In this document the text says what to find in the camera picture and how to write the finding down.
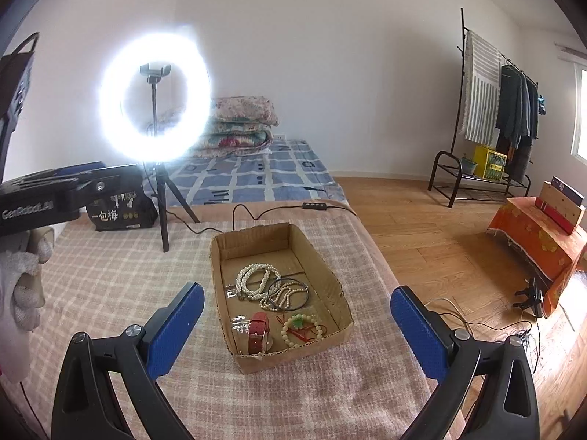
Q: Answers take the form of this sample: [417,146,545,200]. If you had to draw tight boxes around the person's left hand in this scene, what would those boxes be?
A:
[0,227,56,383]

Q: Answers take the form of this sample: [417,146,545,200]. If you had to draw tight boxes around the striped towel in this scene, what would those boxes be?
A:
[460,30,503,145]

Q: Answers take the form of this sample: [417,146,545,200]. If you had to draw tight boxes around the dark blue box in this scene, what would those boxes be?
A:
[551,175,587,207]

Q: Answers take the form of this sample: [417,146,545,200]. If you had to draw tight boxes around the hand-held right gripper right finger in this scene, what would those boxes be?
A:
[390,285,541,440]

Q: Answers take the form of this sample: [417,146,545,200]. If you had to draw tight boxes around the black clothes rack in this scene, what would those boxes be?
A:
[429,8,539,208]

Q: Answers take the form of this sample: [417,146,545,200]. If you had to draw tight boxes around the small black floor tripod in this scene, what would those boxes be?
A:
[514,277,545,319]

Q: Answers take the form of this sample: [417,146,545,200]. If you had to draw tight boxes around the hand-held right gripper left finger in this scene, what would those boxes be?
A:
[50,282,205,440]

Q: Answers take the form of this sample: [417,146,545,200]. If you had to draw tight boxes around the red strap watch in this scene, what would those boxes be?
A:
[248,312,273,356]

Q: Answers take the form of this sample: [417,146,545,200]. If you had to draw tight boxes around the yellow crate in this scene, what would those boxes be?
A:
[474,144,507,179]

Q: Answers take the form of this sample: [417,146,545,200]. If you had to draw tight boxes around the wooden box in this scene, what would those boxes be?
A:
[534,181,587,235]

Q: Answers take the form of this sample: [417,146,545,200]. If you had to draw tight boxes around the small-bead pearl necklace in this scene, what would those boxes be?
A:
[259,279,310,311]

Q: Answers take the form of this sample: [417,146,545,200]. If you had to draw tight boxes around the green jade pendant red cord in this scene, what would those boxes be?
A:
[280,314,326,344]

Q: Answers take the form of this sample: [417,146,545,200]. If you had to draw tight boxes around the blue thin bangle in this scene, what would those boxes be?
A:
[267,277,309,312]

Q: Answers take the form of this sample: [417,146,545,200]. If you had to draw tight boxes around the black snack bag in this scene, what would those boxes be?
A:
[86,188,159,232]

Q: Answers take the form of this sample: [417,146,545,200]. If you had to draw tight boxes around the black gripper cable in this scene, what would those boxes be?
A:
[16,382,47,440]

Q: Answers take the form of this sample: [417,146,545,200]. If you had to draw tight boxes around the blue checked bed sheet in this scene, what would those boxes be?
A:
[142,137,344,207]

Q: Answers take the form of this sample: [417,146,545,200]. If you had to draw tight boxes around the cardboard box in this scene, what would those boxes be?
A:
[210,222,355,374]

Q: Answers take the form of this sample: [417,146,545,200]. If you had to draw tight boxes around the large-bead pearl necklace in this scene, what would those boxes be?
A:
[235,263,281,301]

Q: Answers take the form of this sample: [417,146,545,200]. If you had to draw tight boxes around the orange cloth covered table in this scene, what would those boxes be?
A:
[487,196,587,317]

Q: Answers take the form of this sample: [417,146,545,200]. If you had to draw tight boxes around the floor cables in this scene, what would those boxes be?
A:
[424,298,543,377]

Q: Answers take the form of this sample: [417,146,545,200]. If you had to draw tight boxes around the dark hanging clothes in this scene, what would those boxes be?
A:
[495,65,539,184]

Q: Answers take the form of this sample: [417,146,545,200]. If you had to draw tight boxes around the yellow bead bracelet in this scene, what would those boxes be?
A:
[281,313,322,349]

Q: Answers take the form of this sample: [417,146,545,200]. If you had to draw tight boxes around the black ring light cable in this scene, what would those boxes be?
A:
[183,201,358,237]

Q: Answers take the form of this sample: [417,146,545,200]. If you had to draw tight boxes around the pink plaid blanket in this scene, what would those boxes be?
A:
[0,199,441,440]

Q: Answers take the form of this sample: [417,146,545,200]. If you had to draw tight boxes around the ring light with black tripod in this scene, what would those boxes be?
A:
[98,25,214,253]

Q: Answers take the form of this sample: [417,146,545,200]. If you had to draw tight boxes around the window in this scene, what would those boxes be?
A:
[571,62,587,166]

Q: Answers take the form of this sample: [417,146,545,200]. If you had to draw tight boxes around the folded floral quilt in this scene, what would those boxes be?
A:
[147,96,280,161]

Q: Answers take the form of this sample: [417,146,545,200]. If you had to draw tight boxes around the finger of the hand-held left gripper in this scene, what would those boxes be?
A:
[64,164,144,215]
[28,161,107,180]

